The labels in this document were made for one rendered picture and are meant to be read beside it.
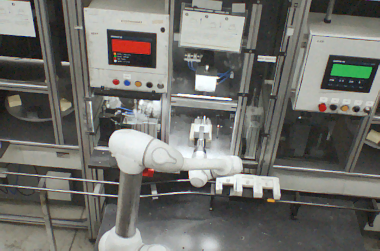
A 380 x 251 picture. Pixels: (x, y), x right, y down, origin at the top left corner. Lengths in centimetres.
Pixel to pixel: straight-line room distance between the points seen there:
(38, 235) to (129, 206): 155
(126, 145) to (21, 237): 183
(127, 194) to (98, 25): 84
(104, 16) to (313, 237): 168
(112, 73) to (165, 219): 91
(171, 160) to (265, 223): 104
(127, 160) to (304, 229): 126
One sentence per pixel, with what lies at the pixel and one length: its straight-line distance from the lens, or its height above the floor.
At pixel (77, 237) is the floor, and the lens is 354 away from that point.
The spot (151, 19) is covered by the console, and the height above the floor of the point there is 180.
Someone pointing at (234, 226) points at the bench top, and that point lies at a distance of 272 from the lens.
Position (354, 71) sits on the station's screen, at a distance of 241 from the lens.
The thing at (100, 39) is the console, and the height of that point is 167.
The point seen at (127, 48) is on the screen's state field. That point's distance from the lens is 232.
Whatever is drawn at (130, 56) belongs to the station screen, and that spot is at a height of 160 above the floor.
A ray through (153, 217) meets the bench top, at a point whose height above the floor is 68.
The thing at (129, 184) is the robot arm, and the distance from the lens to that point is 206.
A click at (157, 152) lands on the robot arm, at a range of 187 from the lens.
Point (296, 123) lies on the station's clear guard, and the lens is 261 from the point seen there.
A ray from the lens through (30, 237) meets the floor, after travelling 361.
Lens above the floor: 277
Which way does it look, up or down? 36 degrees down
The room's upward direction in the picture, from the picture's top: 4 degrees clockwise
